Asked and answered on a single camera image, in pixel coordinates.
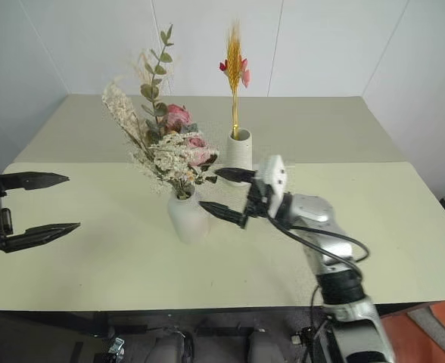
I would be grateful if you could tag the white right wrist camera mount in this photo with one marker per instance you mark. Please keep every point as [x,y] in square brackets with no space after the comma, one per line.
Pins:
[275,175]

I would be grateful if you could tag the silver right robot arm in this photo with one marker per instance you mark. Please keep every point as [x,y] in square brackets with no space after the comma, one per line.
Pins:
[315,211]

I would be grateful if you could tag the smooth white bottle vase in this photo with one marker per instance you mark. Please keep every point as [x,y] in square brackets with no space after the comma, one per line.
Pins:
[188,221]

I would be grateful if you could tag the dried pink rose bouquet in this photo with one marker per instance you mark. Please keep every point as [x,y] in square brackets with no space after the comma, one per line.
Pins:
[169,159]

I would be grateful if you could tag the ribbed white cylinder vase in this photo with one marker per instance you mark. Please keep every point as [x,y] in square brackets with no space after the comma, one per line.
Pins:
[239,153]

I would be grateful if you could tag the orange red box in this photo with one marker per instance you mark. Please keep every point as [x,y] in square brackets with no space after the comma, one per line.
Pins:
[427,332]

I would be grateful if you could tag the golden wheat flower bouquet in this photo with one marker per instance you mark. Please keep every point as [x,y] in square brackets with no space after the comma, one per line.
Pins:
[234,56]

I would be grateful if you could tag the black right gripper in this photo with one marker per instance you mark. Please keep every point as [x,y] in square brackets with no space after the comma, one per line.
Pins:
[259,198]

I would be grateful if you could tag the shiny metal clamp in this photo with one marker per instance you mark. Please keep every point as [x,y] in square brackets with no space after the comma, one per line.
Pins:
[116,347]

